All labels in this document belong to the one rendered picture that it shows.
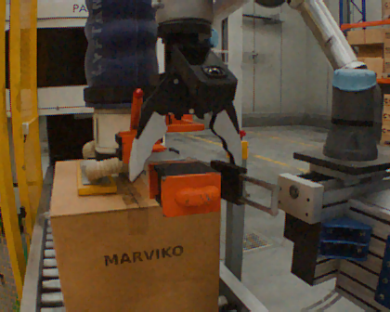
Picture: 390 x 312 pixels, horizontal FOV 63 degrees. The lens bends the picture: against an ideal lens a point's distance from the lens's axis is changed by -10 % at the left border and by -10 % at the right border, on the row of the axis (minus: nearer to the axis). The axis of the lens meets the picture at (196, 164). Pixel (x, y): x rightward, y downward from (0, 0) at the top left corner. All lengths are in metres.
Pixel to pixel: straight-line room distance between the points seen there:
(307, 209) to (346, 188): 0.12
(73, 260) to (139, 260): 0.15
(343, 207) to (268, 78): 10.94
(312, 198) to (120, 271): 0.47
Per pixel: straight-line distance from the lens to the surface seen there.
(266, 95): 11.72
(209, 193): 0.42
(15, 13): 1.96
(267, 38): 11.85
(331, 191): 0.86
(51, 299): 1.25
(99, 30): 0.96
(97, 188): 0.89
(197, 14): 0.44
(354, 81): 0.92
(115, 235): 0.81
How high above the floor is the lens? 1.21
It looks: 12 degrees down
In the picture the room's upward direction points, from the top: straight up
